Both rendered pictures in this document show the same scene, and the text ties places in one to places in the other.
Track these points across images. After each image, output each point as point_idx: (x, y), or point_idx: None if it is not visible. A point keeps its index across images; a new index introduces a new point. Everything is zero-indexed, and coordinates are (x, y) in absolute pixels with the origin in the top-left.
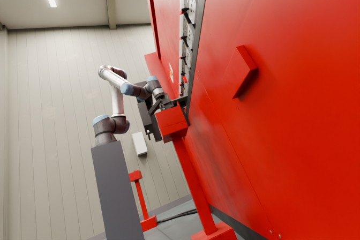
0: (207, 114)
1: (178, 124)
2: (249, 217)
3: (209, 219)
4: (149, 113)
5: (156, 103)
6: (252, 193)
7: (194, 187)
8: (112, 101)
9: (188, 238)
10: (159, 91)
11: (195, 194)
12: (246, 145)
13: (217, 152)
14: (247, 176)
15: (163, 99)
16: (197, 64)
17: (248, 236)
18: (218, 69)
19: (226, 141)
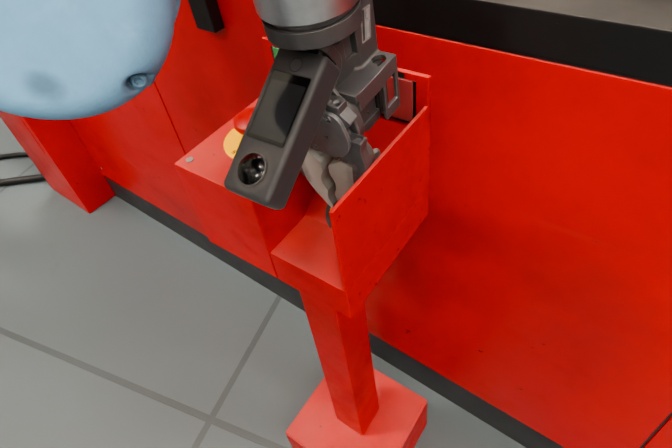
0: (622, 246)
1: (407, 221)
2: (504, 397)
3: (372, 404)
4: (276, 209)
5: (317, 101)
6: (619, 428)
7: (361, 367)
8: None
9: (140, 342)
10: None
11: (359, 383)
12: None
13: (497, 289)
14: (658, 425)
15: (341, 52)
16: None
17: (417, 372)
18: None
19: (659, 359)
